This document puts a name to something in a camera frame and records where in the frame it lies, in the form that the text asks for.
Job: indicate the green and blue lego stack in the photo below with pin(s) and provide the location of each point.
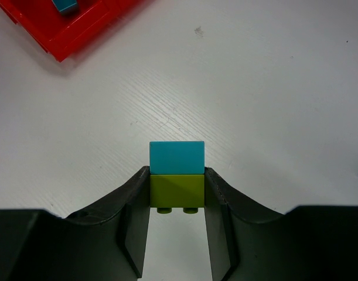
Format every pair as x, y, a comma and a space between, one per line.
176, 175

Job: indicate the red divided bin tray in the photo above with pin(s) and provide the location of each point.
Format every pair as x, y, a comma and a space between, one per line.
62, 34

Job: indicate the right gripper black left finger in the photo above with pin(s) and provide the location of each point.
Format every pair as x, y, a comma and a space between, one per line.
105, 240

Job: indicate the teal lego brick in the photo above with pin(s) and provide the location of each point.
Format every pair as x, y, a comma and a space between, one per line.
65, 7

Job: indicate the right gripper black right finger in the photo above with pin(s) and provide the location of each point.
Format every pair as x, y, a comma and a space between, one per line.
248, 241

